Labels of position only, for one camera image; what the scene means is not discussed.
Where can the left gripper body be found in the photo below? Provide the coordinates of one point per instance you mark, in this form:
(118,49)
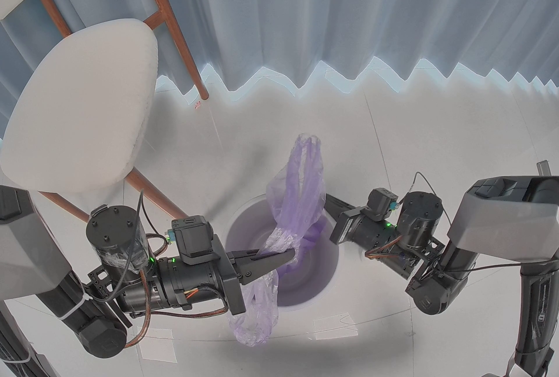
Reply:
(201,283)

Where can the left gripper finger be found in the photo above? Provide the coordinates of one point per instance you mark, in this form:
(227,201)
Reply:
(257,271)
(246,254)

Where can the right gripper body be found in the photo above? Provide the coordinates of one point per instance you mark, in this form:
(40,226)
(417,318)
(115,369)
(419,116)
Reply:
(371,235)

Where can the purple plastic bag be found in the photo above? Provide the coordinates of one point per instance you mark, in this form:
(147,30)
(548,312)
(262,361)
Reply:
(301,191)

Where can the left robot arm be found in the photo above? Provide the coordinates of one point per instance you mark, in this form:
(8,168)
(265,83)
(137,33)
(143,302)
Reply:
(35,253)

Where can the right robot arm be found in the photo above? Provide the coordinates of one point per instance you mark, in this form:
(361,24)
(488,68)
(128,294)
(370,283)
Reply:
(493,218)

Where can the pale grey trash bin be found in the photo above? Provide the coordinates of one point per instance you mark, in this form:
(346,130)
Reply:
(305,292)

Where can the white chair with wooden legs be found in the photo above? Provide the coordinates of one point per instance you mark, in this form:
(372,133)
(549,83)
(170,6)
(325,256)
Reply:
(78,104)

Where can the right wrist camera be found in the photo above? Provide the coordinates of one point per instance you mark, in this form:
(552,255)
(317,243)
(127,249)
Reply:
(380,202)

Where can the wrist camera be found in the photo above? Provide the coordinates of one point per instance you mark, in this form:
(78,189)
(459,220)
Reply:
(380,202)
(194,237)

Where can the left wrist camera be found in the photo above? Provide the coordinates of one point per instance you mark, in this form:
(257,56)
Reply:
(194,237)

